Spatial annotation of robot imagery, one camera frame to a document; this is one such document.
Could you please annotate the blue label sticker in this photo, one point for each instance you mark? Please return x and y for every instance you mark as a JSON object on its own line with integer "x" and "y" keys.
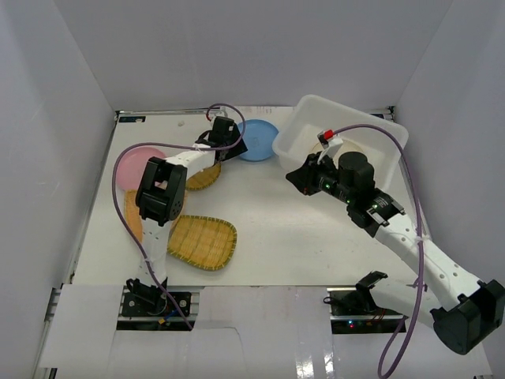
{"x": 131, "y": 119}

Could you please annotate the blue bear plate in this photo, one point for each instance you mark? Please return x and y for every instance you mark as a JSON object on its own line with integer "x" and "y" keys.
{"x": 259, "y": 137}

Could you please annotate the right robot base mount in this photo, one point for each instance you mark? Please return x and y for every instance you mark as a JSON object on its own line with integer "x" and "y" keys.
{"x": 354, "y": 312}

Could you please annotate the round green-rimmed woven plate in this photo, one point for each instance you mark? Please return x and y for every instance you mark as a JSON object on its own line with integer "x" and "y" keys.
{"x": 203, "y": 179}

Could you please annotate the cream bear plate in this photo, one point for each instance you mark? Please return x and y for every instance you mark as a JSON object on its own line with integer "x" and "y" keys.
{"x": 347, "y": 146}

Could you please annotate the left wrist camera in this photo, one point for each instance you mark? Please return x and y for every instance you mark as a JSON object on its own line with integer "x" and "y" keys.
{"x": 214, "y": 118}

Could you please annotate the pink plate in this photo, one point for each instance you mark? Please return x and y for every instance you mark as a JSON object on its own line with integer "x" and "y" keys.
{"x": 132, "y": 165}

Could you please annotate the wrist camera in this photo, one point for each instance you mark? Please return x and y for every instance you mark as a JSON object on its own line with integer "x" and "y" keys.
{"x": 214, "y": 118}
{"x": 330, "y": 143}

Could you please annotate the printed paper sheet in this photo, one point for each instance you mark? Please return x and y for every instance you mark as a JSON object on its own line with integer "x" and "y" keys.
{"x": 258, "y": 111}

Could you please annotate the green-rimmed fan woven plate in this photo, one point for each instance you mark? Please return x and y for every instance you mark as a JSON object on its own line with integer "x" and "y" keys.
{"x": 206, "y": 243}

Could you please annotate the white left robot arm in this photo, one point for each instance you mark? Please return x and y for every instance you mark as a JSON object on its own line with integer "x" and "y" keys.
{"x": 160, "y": 196}

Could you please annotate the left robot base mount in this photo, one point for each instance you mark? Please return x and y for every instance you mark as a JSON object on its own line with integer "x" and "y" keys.
{"x": 147, "y": 309}

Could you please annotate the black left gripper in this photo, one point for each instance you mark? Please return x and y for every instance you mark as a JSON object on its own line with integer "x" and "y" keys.
{"x": 230, "y": 148}

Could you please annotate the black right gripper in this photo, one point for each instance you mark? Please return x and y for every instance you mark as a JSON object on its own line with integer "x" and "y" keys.
{"x": 304, "y": 178}

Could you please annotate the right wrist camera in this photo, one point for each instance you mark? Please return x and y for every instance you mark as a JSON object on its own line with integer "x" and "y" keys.
{"x": 330, "y": 143}

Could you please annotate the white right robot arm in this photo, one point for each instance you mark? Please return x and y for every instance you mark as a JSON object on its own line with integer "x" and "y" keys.
{"x": 468, "y": 309}

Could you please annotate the orange fan-shaped woven plate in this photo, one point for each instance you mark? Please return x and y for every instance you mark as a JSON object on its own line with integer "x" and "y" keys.
{"x": 132, "y": 214}

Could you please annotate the white plastic bin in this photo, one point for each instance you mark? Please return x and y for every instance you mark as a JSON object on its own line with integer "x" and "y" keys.
{"x": 313, "y": 114}

